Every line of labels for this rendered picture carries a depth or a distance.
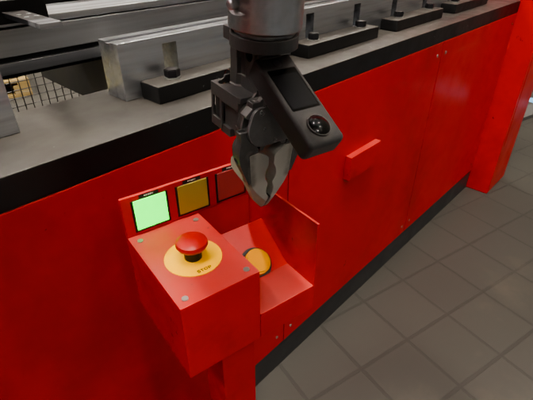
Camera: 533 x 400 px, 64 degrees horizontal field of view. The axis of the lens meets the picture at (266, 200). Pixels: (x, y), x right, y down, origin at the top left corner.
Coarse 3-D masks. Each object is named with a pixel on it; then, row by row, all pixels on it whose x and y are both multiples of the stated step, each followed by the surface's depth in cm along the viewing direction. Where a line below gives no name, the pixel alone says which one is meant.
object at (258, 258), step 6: (252, 252) 62; (258, 252) 62; (264, 252) 62; (246, 258) 61; (252, 258) 61; (258, 258) 61; (264, 258) 62; (252, 264) 61; (258, 264) 61; (264, 264) 61; (264, 270) 61
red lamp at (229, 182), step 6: (222, 174) 61; (228, 174) 62; (234, 174) 63; (222, 180) 62; (228, 180) 62; (234, 180) 63; (240, 180) 64; (222, 186) 62; (228, 186) 63; (234, 186) 64; (240, 186) 64; (222, 192) 63; (228, 192) 64; (234, 192) 64; (240, 192) 65; (222, 198) 63
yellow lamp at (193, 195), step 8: (192, 184) 59; (200, 184) 60; (184, 192) 59; (192, 192) 60; (200, 192) 60; (184, 200) 59; (192, 200) 60; (200, 200) 61; (208, 200) 62; (184, 208) 60; (192, 208) 61
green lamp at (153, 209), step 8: (144, 200) 55; (152, 200) 56; (160, 200) 57; (136, 208) 55; (144, 208) 56; (152, 208) 57; (160, 208) 58; (136, 216) 56; (144, 216) 57; (152, 216) 57; (160, 216) 58; (168, 216) 59; (136, 224) 57; (144, 224) 57; (152, 224) 58
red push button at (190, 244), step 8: (192, 232) 53; (176, 240) 52; (184, 240) 52; (192, 240) 52; (200, 240) 52; (176, 248) 52; (184, 248) 51; (192, 248) 51; (200, 248) 51; (184, 256) 53; (192, 256) 52; (200, 256) 53
